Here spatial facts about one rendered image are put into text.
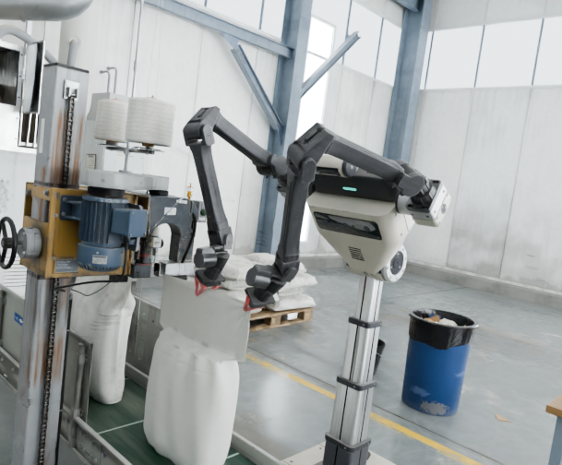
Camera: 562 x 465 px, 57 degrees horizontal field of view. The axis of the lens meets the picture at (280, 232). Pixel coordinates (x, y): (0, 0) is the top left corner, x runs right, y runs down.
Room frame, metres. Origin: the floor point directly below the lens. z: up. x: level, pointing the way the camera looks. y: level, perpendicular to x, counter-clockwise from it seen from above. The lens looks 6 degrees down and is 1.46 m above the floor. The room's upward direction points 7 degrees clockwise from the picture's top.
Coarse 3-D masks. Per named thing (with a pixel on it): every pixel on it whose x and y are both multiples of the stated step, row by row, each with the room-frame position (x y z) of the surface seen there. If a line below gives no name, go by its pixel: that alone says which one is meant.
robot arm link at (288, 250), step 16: (288, 160) 1.46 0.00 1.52; (304, 160) 1.38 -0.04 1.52; (288, 176) 1.45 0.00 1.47; (304, 176) 1.39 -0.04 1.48; (288, 192) 1.47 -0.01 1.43; (304, 192) 1.46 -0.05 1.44; (288, 208) 1.48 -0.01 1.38; (304, 208) 1.49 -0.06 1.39; (288, 224) 1.50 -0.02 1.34; (288, 240) 1.53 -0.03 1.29; (288, 256) 1.56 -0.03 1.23
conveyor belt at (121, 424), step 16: (128, 384) 2.44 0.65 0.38; (96, 400) 2.22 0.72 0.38; (128, 400) 2.26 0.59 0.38; (144, 400) 2.28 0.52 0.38; (96, 416) 2.08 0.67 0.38; (112, 416) 2.10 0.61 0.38; (128, 416) 2.12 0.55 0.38; (96, 432) 1.95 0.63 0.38; (112, 432) 1.97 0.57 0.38; (128, 432) 1.99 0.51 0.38; (144, 432) 2.00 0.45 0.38; (128, 448) 1.87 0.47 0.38; (144, 448) 1.88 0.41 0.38; (144, 464) 1.78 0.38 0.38; (160, 464) 1.79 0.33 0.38; (224, 464) 1.84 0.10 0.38; (240, 464) 1.86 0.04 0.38
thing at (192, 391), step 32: (192, 288) 1.89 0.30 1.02; (160, 320) 2.03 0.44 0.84; (192, 320) 1.88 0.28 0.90; (224, 320) 1.78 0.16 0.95; (160, 352) 1.89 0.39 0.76; (192, 352) 1.79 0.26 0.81; (224, 352) 1.77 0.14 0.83; (160, 384) 1.87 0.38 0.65; (192, 384) 1.75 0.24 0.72; (224, 384) 1.73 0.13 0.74; (160, 416) 1.85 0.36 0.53; (192, 416) 1.73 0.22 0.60; (224, 416) 1.74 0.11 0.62; (160, 448) 1.84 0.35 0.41; (192, 448) 1.72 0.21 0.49; (224, 448) 1.75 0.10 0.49
